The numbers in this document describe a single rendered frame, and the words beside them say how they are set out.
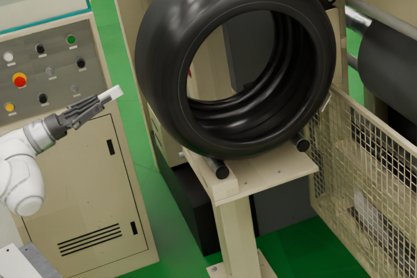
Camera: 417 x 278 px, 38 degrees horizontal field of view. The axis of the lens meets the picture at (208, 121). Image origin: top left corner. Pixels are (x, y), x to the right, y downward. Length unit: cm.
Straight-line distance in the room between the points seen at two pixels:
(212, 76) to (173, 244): 116
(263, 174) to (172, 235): 118
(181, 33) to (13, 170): 57
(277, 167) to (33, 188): 82
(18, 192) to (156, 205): 176
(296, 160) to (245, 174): 18
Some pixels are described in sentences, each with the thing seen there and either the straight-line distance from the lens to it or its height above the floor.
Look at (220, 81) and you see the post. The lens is 216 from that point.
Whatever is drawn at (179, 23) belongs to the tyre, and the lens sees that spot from 166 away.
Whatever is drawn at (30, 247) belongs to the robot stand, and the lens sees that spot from 225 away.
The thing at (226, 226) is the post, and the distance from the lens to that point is 250.
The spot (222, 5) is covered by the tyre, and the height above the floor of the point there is 143.
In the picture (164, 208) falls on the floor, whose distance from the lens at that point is 328.
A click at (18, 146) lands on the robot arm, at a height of 117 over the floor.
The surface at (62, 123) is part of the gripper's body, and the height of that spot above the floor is 118.
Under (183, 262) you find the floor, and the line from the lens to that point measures 294.
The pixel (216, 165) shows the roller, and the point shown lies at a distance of 189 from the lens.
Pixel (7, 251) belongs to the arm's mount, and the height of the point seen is 75.
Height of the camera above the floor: 198
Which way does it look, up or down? 30 degrees down
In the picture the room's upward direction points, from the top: 10 degrees counter-clockwise
